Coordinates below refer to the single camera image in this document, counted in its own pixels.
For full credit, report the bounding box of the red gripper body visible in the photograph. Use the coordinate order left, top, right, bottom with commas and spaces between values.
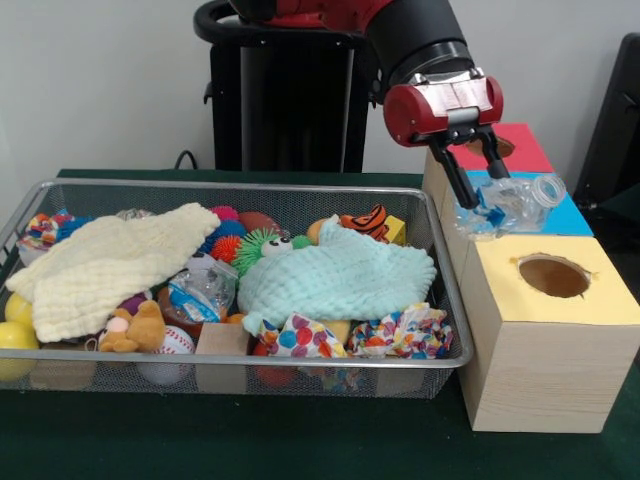
383, 74, 505, 149

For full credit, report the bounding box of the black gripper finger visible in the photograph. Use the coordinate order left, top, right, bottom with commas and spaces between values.
428, 130, 481, 211
472, 123, 511, 180

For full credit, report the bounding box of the wooden box with three holes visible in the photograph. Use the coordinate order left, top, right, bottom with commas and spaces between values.
421, 122, 640, 434

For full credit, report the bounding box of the orange tiger plush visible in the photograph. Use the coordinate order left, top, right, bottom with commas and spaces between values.
339, 203, 391, 245

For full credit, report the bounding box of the black upright panel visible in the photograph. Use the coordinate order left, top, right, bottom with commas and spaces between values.
573, 32, 640, 211

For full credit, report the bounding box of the dark green table cloth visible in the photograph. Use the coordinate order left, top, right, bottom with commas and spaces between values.
0, 168, 640, 480
592, 182, 640, 309

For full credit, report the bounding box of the mint green muslin cloth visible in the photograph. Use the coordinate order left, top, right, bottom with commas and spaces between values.
236, 215, 438, 337

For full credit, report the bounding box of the crumpled confetti print paper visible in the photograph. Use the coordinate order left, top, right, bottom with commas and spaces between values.
345, 301, 455, 360

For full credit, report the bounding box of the green spiky toy with eyes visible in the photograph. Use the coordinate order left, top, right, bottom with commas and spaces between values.
230, 228, 314, 276

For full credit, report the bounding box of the crumpled polka dot paper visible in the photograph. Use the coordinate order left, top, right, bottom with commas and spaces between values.
253, 312, 349, 359

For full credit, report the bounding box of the crushed clear bottle blue label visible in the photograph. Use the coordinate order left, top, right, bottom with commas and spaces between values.
167, 257, 240, 324

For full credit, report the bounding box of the white baseball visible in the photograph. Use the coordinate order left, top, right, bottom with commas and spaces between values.
152, 324, 196, 355

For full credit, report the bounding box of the cream muslin cloth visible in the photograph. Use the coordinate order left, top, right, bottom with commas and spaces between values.
4, 202, 222, 344

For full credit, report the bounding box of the brown plush animal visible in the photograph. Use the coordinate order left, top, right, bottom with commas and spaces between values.
97, 299, 168, 354

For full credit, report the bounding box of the yellow ball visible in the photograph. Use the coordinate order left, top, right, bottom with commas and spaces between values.
0, 321, 41, 384

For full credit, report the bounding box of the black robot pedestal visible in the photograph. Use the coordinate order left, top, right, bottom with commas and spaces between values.
193, 0, 401, 174

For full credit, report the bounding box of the silver wire mesh bin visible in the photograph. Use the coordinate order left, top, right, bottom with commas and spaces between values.
0, 178, 475, 400

